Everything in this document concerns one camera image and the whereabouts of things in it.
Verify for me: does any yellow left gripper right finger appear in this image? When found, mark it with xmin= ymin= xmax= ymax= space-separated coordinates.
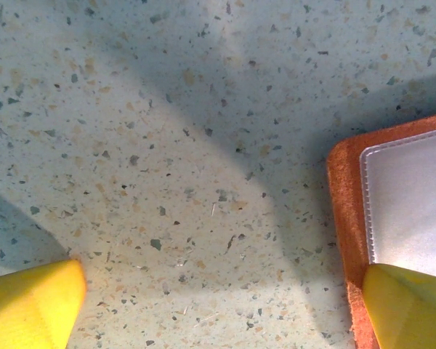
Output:
xmin=362 ymin=263 xmax=436 ymax=349

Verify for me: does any orange card holder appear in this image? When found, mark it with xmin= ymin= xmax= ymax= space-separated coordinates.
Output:
xmin=326 ymin=111 xmax=436 ymax=349

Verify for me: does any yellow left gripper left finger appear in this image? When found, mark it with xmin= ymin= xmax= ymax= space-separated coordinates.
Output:
xmin=0 ymin=258 xmax=87 ymax=349

